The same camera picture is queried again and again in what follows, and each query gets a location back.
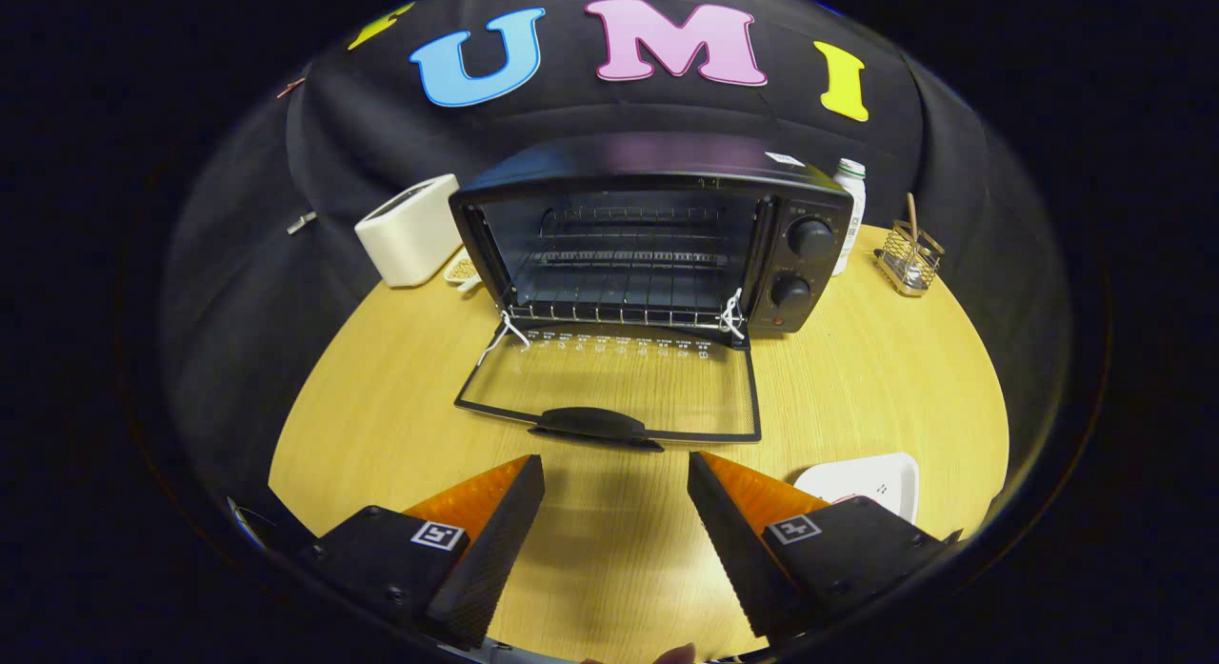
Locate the white square plate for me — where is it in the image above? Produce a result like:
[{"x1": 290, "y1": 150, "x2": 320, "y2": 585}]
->
[{"x1": 793, "y1": 453, "x2": 921, "y2": 525}]

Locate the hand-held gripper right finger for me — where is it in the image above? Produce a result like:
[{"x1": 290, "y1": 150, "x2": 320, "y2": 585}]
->
[{"x1": 687, "y1": 451, "x2": 963, "y2": 643}]

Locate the small white dish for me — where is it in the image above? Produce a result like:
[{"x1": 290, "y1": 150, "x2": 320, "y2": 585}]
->
[{"x1": 444, "y1": 250, "x2": 483, "y2": 293}]

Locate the white pop-up toaster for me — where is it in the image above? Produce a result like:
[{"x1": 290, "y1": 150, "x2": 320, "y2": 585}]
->
[{"x1": 354, "y1": 173, "x2": 464, "y2": 289}]

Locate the white bottle green label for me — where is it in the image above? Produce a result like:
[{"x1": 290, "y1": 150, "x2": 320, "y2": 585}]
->
[{"x1": 830, "y1": 158, "x2": 868, "y2": 277}]

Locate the black toaster oven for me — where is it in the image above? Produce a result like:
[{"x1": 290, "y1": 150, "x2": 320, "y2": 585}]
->
[{"x1": 449, "y1": 133, "x2": 855, "y2": 453}]

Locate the wire mesh holder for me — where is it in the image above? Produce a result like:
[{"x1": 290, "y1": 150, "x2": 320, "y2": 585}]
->
[{"x1": 874, "y1": 219, "x2": 946, "y2": 297}]

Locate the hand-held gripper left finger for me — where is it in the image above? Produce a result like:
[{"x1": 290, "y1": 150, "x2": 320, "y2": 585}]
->
[{"x1": 295, "y1": 454, "x2": 546, "y2": 651}]

